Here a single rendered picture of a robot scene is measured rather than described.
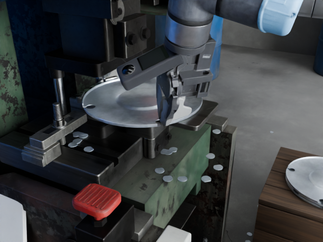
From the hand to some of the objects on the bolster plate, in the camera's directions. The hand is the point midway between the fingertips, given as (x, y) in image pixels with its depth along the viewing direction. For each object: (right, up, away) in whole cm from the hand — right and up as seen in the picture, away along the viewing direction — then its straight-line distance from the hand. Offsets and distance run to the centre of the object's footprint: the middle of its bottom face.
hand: (161, 120), depth 75 cm
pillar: (-25, +2, +16) cm, 30 cm away
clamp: (-24, -6, +8) cm, 26 cm away
